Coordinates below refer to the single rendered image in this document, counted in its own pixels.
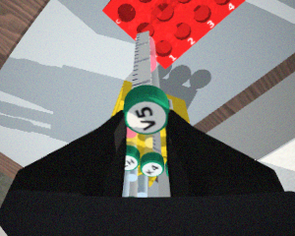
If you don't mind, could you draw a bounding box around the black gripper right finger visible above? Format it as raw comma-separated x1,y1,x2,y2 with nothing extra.
165,109,285,197

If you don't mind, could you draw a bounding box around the red tube rack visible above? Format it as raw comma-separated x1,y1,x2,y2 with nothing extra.
102,0,245,69

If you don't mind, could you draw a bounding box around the grey flat mat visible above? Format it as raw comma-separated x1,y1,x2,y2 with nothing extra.
0,0,295,167

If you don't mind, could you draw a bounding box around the yellow rack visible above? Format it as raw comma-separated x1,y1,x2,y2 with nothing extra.
110,80,190,186

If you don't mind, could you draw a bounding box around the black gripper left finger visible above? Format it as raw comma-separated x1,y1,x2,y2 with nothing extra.
7,110,127,197

